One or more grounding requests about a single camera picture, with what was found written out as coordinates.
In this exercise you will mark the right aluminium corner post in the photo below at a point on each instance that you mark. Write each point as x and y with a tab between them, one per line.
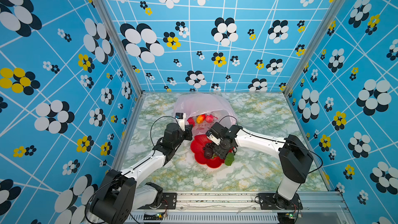
314	43

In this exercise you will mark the red flower-shaped plate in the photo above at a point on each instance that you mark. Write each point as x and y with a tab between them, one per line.
197	147

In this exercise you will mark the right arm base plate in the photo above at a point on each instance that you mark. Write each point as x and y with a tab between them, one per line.
272	201

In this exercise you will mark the pink plastic bag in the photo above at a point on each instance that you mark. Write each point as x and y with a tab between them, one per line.
196	104

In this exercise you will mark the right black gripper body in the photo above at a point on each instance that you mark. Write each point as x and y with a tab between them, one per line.
221	149

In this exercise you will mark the green leaf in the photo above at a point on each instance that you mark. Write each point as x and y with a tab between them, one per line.
229	159

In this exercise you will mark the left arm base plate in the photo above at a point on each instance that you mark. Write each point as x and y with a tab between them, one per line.
168	201

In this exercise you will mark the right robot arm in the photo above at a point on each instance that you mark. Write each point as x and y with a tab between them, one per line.
296	160

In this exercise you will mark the pink red apple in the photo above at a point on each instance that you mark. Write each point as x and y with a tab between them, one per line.
209	118

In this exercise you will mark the yellow red mango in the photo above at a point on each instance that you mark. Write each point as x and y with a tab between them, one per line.
200	118

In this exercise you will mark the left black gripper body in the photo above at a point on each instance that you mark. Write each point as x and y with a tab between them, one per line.
185	135

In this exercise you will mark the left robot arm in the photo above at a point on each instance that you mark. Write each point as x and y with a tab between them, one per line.
119	193

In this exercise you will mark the aluminium corner post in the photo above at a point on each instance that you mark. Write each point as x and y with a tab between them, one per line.
314	43
107	21

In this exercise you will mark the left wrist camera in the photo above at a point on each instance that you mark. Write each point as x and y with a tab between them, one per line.
180	119

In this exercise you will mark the left aluminium corner post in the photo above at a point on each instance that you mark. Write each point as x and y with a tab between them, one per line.
107	21

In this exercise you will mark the aluminium front rail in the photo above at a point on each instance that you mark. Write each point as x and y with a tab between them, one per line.
242	208

